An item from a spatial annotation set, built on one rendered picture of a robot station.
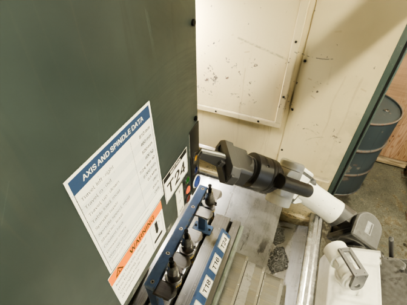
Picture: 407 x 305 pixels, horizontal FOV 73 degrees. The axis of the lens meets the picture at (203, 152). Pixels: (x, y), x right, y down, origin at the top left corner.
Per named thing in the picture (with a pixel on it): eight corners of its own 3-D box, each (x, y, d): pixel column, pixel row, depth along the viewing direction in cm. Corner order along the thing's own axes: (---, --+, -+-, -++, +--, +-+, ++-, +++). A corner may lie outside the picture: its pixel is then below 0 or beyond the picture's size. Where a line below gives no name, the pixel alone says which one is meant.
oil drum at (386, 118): (366, 167, 302) (406, 97, 242) (356, 206, 264) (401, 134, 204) (311, 147, 325) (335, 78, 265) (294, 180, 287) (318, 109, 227)
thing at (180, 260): (192, 258, 100) (192, 257, 99) (186, 272, 96) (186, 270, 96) (175, 251, 102) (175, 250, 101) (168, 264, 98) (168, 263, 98)
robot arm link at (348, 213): (327, 207, 106) (358, 230, 105) (318, 226, 102) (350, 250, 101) (347, 199, 96) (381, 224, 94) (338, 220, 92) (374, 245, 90)
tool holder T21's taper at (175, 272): (169, 265, 96) (167, 256, 91) (181, 268, 95) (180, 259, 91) (165, 278, 93) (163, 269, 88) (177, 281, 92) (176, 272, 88)
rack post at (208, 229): (213, 227, 144) (215, 190, 124) (209, 236, 141) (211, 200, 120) (195, 221, 147) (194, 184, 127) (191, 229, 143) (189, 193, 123)
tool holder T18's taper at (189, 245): (183, 239, 104) (182, 229, 99) (194, 242, 103) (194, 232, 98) (179, 249, 100) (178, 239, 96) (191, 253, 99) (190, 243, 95)
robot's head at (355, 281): (348, 264, 80) (355, 246, 76) (365, 292, 73) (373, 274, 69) (327, 265, 80) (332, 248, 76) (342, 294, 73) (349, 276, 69)
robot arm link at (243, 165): (228, 129, 66) (266, 144, 71) (207, 156, 72) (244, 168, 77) (239, 166, 57) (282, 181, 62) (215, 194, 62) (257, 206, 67)
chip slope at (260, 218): (277, 222, 179) (285, 196, 161) (246, 339, 132) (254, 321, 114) (156, 181, 204) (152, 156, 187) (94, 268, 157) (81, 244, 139)
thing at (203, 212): (214, 211, 115) (214, 210, 114) (209, 221, 111) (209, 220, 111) (199, 206, 117) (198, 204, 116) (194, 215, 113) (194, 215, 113)
